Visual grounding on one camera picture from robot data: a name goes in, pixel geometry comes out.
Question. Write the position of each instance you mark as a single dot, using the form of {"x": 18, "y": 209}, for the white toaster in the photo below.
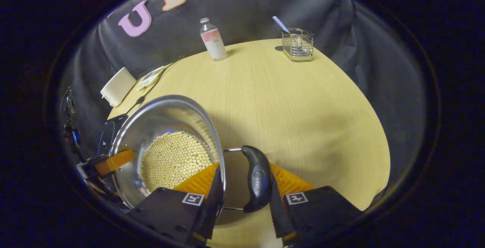
{"x": 117, "y": 87}

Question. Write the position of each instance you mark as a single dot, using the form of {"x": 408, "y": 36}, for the heap of yellow beans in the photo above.
{"x": 174, "y": 161}

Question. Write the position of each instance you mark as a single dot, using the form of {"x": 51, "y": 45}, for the clear bottle with pink label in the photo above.
{"x": 214, "y": 43}

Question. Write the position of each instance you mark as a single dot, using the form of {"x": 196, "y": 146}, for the striped straw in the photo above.
{"x": 280, "y": 24}

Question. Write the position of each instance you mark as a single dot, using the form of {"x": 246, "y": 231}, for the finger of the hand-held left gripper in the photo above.
{"x": 115, "y": 161}

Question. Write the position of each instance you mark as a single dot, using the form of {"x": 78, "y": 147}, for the white divided dish of beans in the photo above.
{"x": 149, "y": 78}

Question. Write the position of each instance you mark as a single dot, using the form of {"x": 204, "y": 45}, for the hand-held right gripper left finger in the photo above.
{"x": 212, "y": 210}

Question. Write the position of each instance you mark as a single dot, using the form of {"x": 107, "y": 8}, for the black induction cooktop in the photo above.
{"x": 113, "y": 125}

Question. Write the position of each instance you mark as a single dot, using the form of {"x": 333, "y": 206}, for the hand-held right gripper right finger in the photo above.
{"x": 280, "y": 217}

